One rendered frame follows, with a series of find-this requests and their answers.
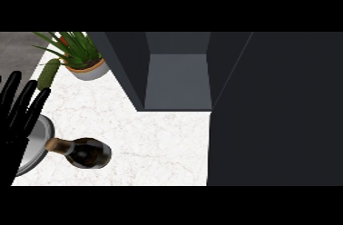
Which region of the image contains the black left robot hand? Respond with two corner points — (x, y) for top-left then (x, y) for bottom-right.
(0, 70), (52, 187)

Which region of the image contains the dark wine bottle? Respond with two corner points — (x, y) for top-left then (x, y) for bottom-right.
(45, 137), (113, 170)

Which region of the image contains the dark grey cabinet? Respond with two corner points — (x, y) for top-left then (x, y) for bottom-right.
(86, 31), (255, 113)

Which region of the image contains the dark grey cabinet door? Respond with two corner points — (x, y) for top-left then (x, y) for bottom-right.
(206, 31), (343, 187)

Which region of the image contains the green cucumber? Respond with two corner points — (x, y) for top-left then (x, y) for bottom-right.
(36, 58), (62, 91)

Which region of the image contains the green potted plant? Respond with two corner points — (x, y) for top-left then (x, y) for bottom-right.
(31, 31), (111, 82)

